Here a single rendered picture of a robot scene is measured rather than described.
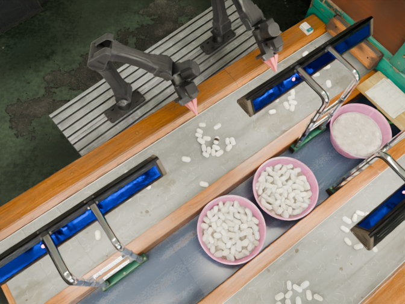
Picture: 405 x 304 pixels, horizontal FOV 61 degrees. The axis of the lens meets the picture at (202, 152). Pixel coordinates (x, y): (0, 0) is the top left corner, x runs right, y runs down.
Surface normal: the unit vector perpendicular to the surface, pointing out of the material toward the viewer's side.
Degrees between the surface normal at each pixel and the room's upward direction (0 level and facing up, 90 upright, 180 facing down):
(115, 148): 0
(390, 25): 90
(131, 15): 0
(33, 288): 0
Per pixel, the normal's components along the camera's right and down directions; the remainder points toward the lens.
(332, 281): 0.02, -0.38
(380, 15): -0.81, 0.54
